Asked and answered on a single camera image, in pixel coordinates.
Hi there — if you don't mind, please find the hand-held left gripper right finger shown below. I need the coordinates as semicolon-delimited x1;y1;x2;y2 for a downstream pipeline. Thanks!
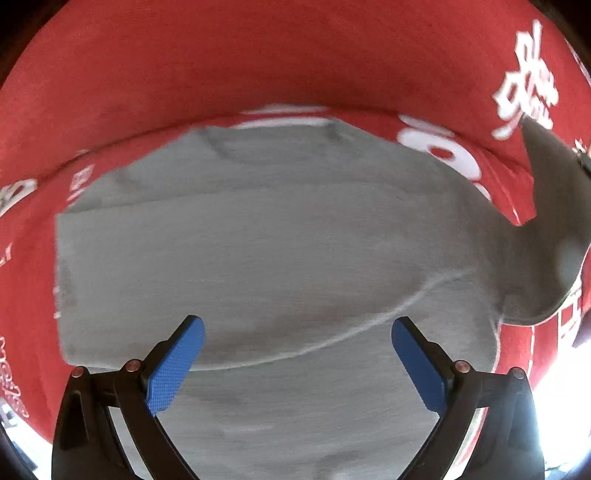
391;316;544;480

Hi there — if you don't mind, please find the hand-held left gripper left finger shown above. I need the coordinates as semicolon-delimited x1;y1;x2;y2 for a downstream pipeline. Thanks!
52;315;206;480

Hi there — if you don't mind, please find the grey small shirt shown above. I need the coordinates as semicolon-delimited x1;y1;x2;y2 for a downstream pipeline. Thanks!
54;117;591;480

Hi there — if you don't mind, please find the red printed blanket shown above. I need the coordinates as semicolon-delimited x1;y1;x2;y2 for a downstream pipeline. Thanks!
0;0;591;467

